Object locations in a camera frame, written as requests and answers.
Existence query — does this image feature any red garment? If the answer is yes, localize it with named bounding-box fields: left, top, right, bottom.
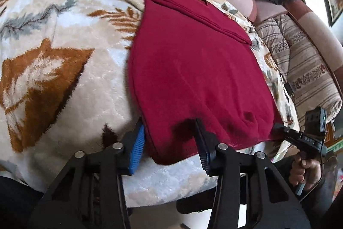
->
left=128, top=0, right=281, bottom=165

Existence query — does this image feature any person right hand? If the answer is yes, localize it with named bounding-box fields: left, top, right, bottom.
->
left=288, top=152, right=322, bottom=191

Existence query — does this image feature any striped beige quilt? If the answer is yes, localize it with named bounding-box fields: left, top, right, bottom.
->
left=256, top=14, right=342, bottom=128

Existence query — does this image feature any pink brown headboard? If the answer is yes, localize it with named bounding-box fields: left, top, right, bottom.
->
left=284, top=0, right=343, bottom=90

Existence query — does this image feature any cream leaf-print fleece blanket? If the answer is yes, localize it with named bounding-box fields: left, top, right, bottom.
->
left=1, top=0, right=300, bottom=207

